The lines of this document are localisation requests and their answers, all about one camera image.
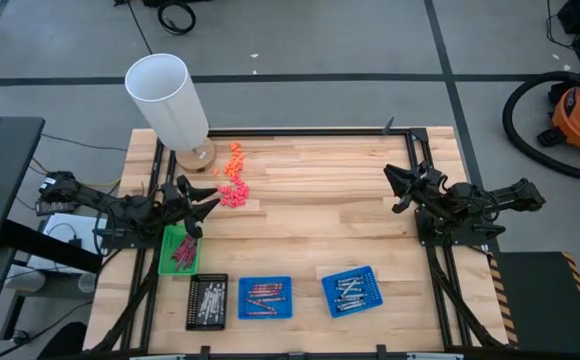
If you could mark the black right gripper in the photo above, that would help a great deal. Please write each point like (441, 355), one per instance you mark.
(422, 185)

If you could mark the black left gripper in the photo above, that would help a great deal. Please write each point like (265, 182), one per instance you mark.
(180, 210)

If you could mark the red crayon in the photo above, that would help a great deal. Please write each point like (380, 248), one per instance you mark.
(182, 248)
(190, 256)

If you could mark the pink crayon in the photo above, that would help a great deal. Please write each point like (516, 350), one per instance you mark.
(272, 299)
(261, 304)
(267, 286)
(266, 290)
(261, 313)
(264, 295)

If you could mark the white crayon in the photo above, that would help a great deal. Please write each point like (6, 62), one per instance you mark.
(349, 288)
(357, 304)
(346, 307)
(345, 281)
(356, 278)
(351, 301)

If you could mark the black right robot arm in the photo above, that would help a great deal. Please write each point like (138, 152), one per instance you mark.
(475, 202)

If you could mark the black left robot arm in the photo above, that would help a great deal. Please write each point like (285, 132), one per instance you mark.
(120, 207)

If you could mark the pink earplug pile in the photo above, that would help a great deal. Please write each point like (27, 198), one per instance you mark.
(235, 195)

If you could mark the round wooden lamp base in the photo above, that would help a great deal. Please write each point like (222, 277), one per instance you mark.
(200, 160)

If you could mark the orange earplug pile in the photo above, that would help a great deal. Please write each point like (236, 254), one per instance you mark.
(234, 162)

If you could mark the black clamp lever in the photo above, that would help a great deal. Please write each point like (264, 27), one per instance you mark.
(389, 125)

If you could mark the green plastic basket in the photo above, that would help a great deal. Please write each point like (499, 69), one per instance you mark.
(167, 265)

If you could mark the black slotted plastic basket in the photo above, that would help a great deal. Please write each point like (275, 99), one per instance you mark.
(192, 305)

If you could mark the white cylindrical lamp shade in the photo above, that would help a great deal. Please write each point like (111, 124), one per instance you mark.
(170, 100)

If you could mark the blue slotted plastic basket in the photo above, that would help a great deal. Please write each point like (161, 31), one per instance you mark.
(375, 295)
(282, 310)

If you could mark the white box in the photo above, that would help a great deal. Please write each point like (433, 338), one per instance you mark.
(65, 230)

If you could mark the clear plastic cup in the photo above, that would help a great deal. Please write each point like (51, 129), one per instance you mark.
(86, 282)

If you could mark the black power adapter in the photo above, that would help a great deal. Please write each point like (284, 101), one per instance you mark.
(52, 207)

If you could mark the black hazard-striped floor mat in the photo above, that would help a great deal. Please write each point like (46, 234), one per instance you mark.
(545, 300)

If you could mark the black desk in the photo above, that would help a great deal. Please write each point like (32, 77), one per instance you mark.
(0, 165)

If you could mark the black metal table frame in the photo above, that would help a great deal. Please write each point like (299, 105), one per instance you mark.
(320, 133)

